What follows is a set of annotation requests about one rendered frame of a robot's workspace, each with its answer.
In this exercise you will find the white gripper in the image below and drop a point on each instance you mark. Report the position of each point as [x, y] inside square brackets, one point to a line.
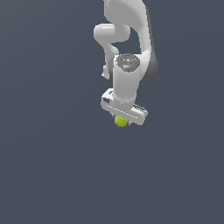
[124, 110]

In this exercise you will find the yellow-green ball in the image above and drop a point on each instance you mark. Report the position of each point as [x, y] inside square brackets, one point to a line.
[120, 121]

